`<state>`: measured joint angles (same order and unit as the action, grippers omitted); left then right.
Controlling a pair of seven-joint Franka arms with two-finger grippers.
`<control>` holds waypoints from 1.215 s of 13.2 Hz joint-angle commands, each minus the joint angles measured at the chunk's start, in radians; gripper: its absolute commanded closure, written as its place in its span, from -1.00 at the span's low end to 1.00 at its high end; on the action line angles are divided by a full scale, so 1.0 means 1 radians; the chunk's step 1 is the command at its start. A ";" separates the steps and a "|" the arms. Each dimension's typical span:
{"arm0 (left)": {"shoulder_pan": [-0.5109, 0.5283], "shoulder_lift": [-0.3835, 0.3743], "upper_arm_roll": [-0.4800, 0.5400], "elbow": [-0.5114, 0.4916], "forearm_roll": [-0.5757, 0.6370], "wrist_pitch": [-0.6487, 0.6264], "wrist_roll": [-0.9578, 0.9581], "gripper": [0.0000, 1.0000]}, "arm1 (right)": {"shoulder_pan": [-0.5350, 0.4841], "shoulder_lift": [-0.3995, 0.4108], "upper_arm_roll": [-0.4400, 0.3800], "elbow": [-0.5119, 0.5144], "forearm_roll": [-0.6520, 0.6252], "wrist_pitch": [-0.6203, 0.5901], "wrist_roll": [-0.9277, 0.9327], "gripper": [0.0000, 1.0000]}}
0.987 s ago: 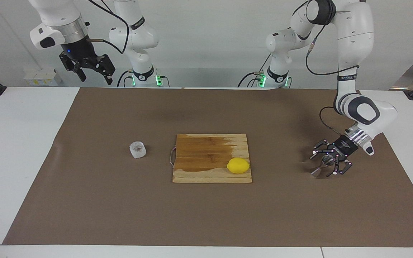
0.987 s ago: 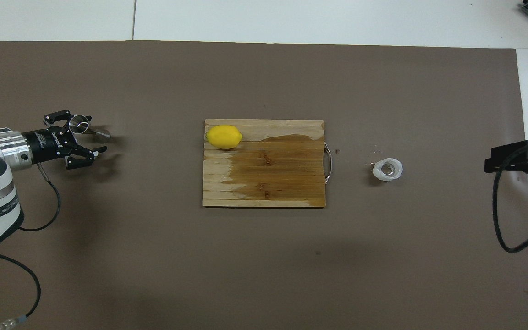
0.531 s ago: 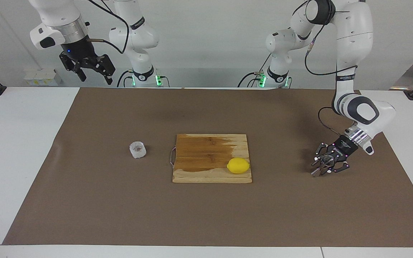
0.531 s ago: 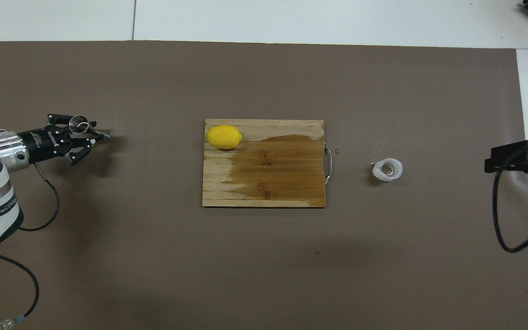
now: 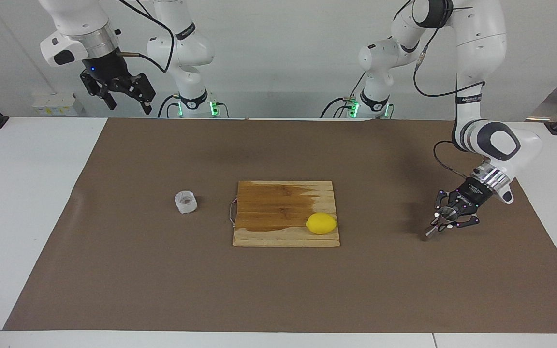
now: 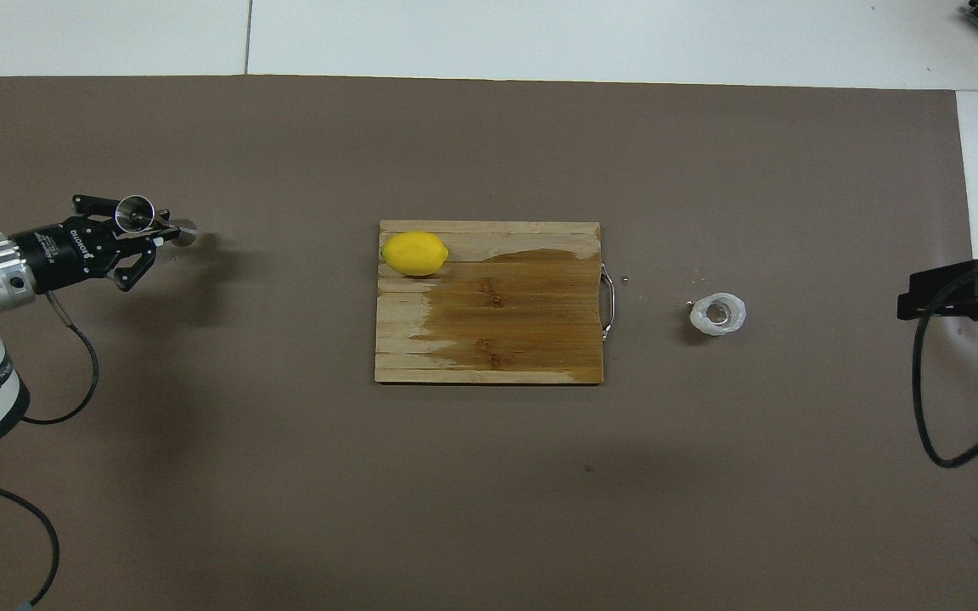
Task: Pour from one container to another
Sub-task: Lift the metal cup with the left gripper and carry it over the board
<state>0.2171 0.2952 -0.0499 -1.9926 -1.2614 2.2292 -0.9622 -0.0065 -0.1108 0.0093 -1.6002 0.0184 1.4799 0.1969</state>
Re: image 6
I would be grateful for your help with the clear plastic cup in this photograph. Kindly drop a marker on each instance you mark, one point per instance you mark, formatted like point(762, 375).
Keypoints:
point(718, 314)

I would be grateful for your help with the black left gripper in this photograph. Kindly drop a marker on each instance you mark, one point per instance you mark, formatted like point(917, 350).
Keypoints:
point(73, 253)

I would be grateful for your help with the brown table mat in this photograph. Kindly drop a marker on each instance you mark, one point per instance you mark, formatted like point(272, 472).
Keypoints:
point(285, 441)

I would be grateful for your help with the yellow lemon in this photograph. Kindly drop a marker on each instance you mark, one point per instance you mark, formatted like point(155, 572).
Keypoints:
point(414, 254)

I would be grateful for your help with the steel double jigger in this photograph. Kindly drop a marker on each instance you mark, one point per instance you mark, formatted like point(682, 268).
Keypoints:
point(134, 212)

